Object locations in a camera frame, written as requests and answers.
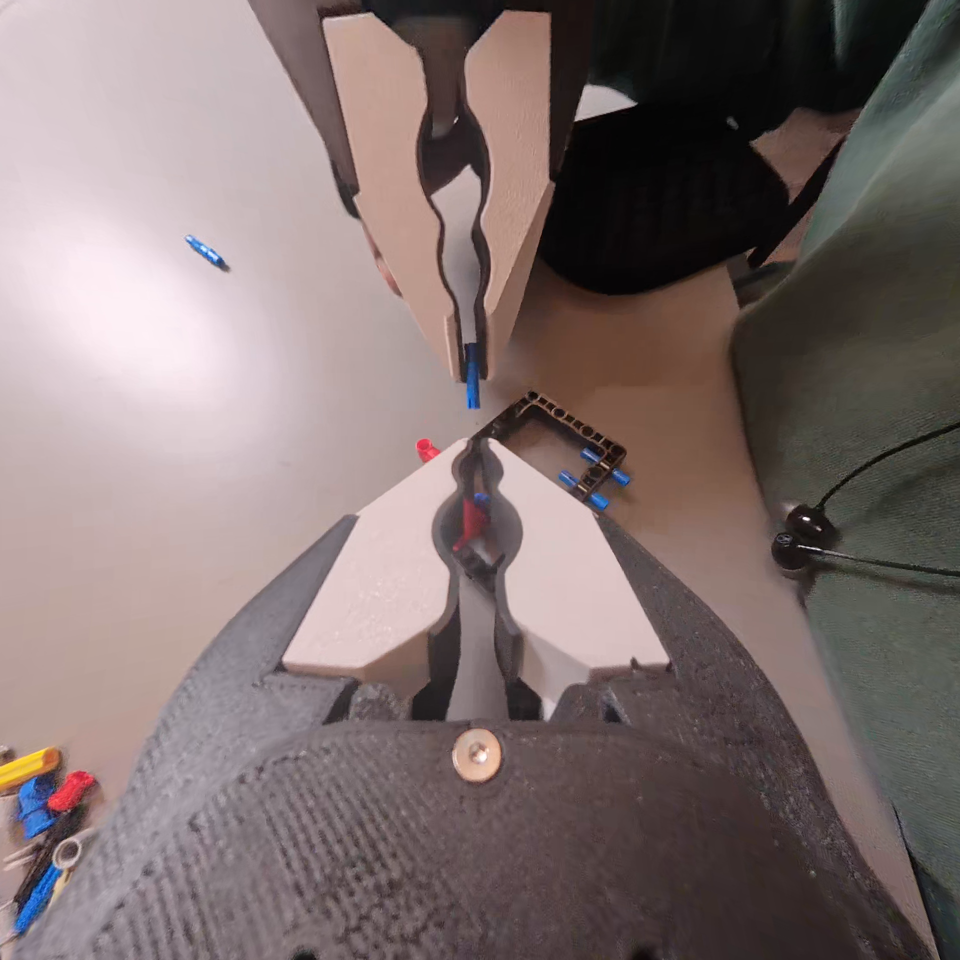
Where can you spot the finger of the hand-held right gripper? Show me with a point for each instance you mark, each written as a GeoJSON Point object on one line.
{"type": "Point", "coordinates": [517, 150]}
{"type": "Point", "coordinates": [382, 150]}

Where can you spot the person's right hand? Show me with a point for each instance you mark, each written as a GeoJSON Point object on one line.
{"type": "Point", "coordinates": [384, 274]}

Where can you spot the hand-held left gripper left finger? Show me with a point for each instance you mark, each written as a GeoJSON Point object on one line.
{"type": "Point", "coordinates": [367, 592]}

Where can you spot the pile of small lego pieces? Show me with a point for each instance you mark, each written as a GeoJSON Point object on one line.
{"type": "Point", "coordinates": [45, 810]}

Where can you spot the person's right forearm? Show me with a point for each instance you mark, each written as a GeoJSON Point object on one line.
{"type": "Point", "coordinates": [750, 52]}

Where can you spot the black lego frame assembly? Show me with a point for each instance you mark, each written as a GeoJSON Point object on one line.
{"type": "Point", "coordinates": [555, 420]}

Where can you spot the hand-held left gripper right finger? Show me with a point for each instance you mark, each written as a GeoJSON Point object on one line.
{"type": "Point", "coordinates": [585, 592]}

